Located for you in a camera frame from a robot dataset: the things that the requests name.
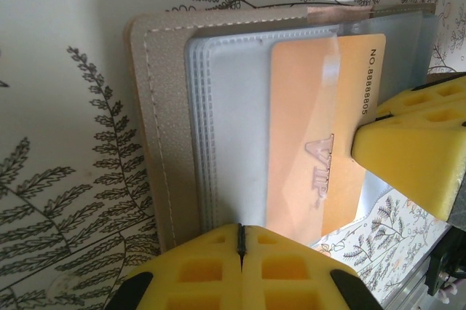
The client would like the orange VIP card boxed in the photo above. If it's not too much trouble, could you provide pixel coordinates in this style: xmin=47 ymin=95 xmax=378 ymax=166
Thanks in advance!
xmin=264 ymin=32 xmax=387 ymax=238

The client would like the beige card holder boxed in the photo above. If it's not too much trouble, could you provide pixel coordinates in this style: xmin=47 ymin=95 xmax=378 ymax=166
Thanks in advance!
xmin=122 ymin=2 xmax=438 ymax=253

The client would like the floral print tablecloth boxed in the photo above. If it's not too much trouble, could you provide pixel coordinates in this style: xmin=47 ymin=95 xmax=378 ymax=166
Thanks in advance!
xmin=0 ymin=0 xmax=466 ymax=310

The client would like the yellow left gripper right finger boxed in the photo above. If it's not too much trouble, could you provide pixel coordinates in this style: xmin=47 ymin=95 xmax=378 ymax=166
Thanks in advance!
xmin=238 ymin=223 xmax=382 ymax=310

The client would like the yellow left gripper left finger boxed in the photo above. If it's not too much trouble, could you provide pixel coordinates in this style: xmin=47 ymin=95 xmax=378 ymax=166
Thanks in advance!
xmin=114 ymin=223 xmax=244 ymax=310

